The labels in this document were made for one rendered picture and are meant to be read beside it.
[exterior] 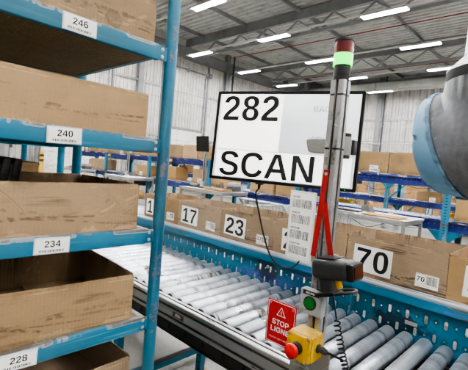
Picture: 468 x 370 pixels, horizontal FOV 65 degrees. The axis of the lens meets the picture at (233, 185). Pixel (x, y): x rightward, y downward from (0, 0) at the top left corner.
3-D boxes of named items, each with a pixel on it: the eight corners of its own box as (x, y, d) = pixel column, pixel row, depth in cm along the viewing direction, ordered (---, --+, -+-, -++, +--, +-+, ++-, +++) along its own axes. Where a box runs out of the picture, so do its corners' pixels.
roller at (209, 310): (201, 324, 137) (192, 321, 141) (283, 296, 175) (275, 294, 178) (201, 310, 137) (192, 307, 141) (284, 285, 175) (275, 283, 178)
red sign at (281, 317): (264, 338, 111) (268, 297, 111) (266, 338, 112) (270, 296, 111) (310, 361, 100) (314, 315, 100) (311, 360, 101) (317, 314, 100)
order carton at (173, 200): (143, 216, 267) (145, 192, 266) (175, 214, 288) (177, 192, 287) (177, 225, 240) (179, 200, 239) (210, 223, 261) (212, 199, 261)
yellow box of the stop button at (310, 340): (281, 357, 98) (283, 330, 98) (299, 347, 104) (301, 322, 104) (330, 382, 88) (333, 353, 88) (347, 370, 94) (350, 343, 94)
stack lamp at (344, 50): (329, 64, 99) (331, 42, 99) (338, 69, 103) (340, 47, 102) (347, 62, 96) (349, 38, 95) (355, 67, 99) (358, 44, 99)
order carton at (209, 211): (176, 225, 240) (178, 199, 239) (210, 222, 261) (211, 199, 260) (218, 237, 213) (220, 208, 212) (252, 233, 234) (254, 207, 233)
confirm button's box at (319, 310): (297, 311, 101) (300, 287, 101) (303, 309, 104) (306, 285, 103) (319, 320, 97) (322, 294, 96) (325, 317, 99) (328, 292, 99)
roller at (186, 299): (178, 297, 147) (181, 310, 146) (261, 276, 185) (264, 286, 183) (170, 299, 150) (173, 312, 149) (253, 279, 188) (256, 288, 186)
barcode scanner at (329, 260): (353, 306, 87) (352, 261, 87) (309, 297, 95) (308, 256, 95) (366, 300, 92) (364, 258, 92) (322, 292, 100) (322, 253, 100)
